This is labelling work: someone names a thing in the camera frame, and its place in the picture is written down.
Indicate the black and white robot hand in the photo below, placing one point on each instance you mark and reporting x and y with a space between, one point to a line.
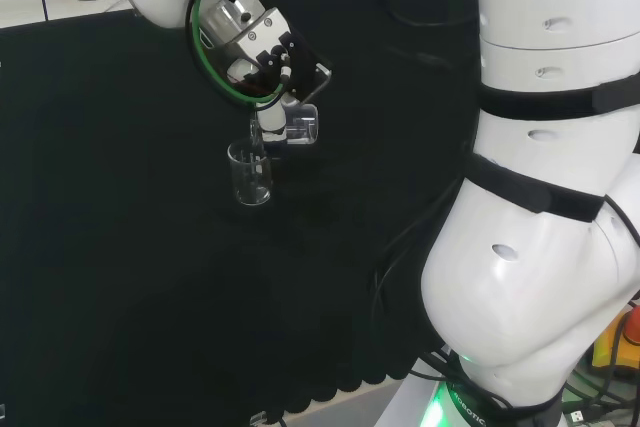
272 119

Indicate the clear glass beaker with spout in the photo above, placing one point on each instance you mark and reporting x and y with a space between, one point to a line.
302 129

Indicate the tall clear glass beaker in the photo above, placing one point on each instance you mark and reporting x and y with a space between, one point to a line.
250 195

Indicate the black bench cloth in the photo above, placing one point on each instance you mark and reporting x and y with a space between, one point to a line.
125 247

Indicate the yellow stop button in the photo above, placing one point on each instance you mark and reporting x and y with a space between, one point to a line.
612 347

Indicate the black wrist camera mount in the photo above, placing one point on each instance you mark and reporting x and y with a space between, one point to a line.
307 74

